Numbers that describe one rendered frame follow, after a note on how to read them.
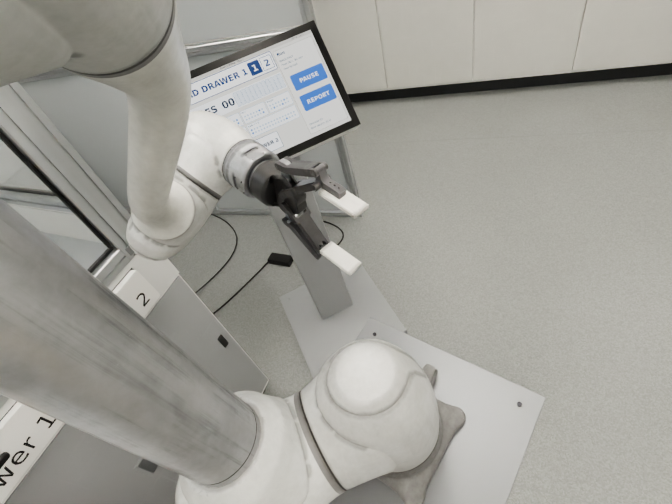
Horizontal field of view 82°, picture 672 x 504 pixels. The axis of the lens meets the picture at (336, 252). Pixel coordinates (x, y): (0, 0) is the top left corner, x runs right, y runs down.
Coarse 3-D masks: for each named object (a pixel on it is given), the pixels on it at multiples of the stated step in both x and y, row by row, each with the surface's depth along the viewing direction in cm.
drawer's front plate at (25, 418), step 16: (16, 416) 76; (32, 416) 78; (48, 416) 81; (0, 432) 74; (16, 432) 76; (32, 432) 79; (48, 432) 82; (0, 448) 74; (16, 448) 76; (32, 448) 79; (16, 480) 77; (0, 496) 75
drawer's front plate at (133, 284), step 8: (136, 272) 96; (128, 280) 94; (136, 280) 96; (144, 280) 98; (120, 288) 93; (128, 288) 94; (136, 288) 96; (144, 288) 99; (152, 288) 101; (120, 296) 93; (128, 296) 95; (136, 296) 97; (152, 296) 101; (128, 304) 95; (136, 304) 97; (152, 304) 101; (144, 312) 100
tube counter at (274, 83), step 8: (264, 80) 106; (272, 80) 106; (280, 80) 106; (248, 88) 105; (256, 88) 105; (264, 88) 106; (272, 88) 106; (280, 88) 106; (224, 96) 104; (232, 96) 104; (240, 96) 105; (248, 96) 105; (256, 96) 105; (264, 96) 106; (224, 104) 104; (232, 104) 105; (240, 104) 105
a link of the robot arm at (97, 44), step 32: (0, 0) 16; (32, 0) 17; (64, 0) 17; (96, 0) 18; (128, 0) 20; (160, 0) 23; (0, 32) 16; (32, 32) 18; (64, 32) 19; (96, 32) 20; (128, 32) 22; (160, 32) 25; (0, 64) 18; (32, 64) 19; (64, 64) 21; (96, 64) 23; (128, 64) 25
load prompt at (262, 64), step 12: (252, 60) 105; (264, 60) 105; (228, 72) 104; (240, 72) 104; (252, 72) 105; (264, 72) 105; (192, 84) 103; (204, 84) 103; (216, 84) 104; (228, 84) 104; (240, 84) 105; (192, 96) 103; (204, 96) 103
